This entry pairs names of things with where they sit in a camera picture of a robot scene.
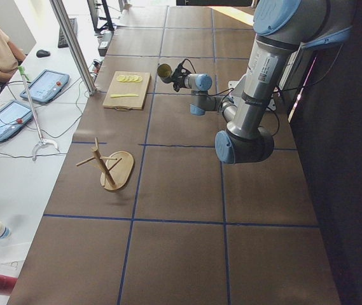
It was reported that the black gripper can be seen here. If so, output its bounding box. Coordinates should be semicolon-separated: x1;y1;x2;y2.
171;71;188;92

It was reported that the teal mug yellow inside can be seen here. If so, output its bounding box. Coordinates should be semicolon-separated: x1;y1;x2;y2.
157;64;173;84

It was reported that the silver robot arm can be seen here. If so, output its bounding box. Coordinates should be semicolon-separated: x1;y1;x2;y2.
157;1;356;164

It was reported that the wooden cup rack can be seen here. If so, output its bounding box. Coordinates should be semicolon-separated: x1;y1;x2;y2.
76;137;134;192

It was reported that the wooden cutting board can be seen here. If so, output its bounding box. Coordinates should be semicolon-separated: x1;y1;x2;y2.
102;71;151;110

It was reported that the white pillar with base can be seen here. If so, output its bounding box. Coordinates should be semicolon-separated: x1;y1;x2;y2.
228;76;277;111

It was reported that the black box white label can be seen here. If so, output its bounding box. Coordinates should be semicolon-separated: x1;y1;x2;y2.
97;30;114;57

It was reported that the black keyboard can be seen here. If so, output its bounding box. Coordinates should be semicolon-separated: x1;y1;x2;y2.
57;17;78;49

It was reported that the far teach pendant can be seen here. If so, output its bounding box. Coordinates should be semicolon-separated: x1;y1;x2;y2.
27;69;70;104

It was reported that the teach pendant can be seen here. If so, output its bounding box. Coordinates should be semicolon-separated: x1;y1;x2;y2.
0;100;33;142
27;69;70;104

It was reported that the black computer mouse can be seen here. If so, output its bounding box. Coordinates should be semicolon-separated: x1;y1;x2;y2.
36;49;51;58

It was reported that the near teach pendant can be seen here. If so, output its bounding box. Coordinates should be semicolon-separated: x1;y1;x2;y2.
0;100;33;142

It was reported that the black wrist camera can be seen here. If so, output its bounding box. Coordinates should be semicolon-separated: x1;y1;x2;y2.
173;62;184;78

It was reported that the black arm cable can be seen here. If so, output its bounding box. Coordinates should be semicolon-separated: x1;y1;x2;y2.
180;58;280;137

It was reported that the aluminium frame post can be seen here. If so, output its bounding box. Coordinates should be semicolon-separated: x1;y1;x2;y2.
50;0;97;96

